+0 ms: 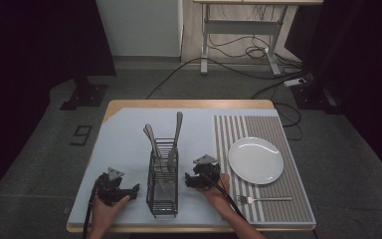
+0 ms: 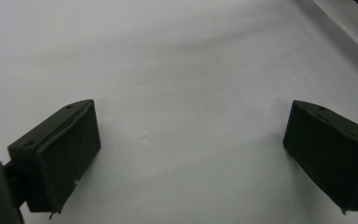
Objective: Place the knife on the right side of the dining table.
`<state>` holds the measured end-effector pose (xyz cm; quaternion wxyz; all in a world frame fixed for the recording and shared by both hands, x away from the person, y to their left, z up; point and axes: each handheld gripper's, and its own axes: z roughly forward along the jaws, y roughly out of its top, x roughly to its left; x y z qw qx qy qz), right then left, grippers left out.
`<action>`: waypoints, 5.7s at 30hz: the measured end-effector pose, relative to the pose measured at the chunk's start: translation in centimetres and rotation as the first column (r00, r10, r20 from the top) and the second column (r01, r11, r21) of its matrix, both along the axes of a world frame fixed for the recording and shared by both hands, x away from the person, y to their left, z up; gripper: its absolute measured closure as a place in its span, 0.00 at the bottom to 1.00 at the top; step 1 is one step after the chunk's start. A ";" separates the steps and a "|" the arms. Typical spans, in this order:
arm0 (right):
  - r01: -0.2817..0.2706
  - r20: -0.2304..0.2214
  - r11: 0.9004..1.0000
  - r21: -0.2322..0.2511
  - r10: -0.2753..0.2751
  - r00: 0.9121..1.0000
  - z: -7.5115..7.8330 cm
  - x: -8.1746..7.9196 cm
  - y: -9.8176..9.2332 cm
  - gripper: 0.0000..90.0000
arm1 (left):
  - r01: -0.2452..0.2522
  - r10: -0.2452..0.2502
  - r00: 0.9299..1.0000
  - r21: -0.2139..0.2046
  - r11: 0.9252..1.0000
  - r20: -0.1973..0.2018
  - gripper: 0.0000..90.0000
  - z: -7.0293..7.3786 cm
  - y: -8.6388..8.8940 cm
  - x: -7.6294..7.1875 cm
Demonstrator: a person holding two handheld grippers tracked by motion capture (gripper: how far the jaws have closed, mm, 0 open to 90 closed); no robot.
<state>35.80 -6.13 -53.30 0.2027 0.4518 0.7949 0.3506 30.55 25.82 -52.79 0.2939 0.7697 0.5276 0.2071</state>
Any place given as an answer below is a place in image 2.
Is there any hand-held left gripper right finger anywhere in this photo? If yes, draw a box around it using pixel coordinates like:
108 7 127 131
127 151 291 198
282 99 358 215

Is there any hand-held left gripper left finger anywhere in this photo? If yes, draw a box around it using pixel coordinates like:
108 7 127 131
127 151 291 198
7 99 102 220

